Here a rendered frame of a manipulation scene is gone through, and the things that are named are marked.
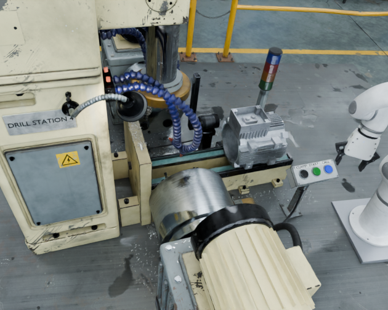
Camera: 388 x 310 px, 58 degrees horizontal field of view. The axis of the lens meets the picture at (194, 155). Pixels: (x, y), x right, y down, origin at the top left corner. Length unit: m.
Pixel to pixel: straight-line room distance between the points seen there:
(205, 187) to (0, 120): 0.54
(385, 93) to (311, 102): 0.88
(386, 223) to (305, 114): 0.77
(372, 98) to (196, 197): 0.66
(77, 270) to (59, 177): 0.40
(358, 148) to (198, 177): 0.66
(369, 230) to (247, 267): 0.91
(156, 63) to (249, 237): 0.54
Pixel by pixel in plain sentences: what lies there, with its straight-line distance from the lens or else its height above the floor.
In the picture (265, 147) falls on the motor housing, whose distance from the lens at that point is 1.33.
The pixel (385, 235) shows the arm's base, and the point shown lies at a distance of 1.56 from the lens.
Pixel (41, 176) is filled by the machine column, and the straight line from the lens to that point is 1.01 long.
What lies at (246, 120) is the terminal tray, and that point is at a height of 1.13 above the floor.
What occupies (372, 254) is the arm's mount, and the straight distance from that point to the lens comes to 1.51.
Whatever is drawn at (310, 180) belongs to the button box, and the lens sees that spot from 1.28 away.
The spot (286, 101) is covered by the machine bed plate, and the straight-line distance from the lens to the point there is 2.03.
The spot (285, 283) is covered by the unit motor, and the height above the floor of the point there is 1.36.
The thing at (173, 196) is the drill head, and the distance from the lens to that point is 1.00.
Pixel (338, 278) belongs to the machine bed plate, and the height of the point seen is 0.80.
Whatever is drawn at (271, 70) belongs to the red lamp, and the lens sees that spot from 1.60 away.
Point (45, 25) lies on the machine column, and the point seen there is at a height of 1.61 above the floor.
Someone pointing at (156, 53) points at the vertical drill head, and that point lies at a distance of 0.98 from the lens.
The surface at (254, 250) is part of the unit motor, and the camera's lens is 0.70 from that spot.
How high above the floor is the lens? 1.95
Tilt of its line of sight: 46 degrees down
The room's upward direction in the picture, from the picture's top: 8 degrees clockwise
